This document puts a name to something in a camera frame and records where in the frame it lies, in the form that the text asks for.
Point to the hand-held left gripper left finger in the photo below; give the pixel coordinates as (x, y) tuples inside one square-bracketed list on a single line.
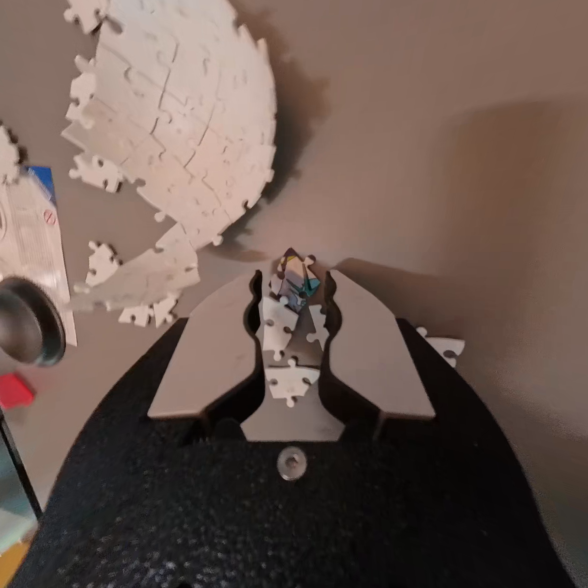
[(206, 363)]

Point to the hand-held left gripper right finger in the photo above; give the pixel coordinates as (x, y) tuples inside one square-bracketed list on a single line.
[(381, 363)]

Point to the white puzzle pieces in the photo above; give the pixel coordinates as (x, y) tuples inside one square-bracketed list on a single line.
[(280, 330)]

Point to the assembled curved puzzle ball section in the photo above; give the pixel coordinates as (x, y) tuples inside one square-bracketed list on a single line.
[(183, 115)]

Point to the blue printed puzzle piece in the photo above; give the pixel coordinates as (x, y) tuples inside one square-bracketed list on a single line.
[(296, 280)]

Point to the black round ball stand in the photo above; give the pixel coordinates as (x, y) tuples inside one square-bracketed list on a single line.
[(27, 321)]

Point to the small red block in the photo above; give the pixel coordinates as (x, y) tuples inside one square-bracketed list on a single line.
[(13, 390)]

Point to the white printed instruction leaflet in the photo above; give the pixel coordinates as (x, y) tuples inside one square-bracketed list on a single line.
[(32, 248)]

